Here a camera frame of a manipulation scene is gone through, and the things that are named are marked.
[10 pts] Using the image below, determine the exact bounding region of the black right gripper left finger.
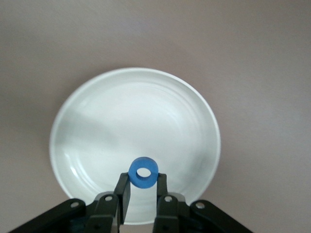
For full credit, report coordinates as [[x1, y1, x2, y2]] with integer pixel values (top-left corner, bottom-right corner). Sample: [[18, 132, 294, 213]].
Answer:
[[9, 172, 133, 233]]

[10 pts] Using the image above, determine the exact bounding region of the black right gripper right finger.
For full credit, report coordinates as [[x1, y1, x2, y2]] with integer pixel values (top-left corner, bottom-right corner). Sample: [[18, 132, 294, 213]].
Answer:
[[152, 173, 253, 233]]

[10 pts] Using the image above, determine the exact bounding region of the blue letter o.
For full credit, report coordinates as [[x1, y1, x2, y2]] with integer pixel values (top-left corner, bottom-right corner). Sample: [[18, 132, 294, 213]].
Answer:
[[128, 157, 159, 189]]

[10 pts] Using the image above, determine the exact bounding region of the beige brown plate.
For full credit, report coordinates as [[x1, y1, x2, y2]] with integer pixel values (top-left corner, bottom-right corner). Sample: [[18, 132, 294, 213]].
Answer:
[[49, 67, 222, 226]]

